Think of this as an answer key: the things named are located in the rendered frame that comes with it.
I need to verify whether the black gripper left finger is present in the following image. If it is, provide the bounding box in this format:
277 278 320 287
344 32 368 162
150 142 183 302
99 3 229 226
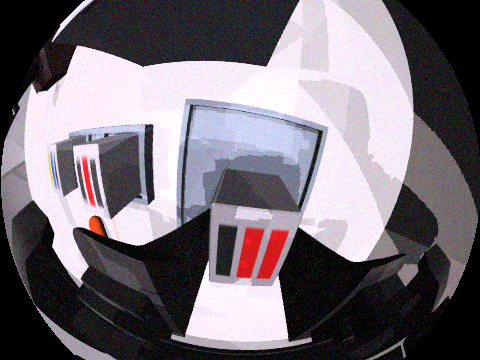
72 208 211 337

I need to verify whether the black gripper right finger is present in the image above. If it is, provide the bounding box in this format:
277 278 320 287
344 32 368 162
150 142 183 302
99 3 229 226
279 227 408 341

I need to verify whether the orange-handled screwdriver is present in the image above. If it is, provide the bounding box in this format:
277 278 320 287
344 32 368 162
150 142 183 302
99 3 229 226
88 215 108 237

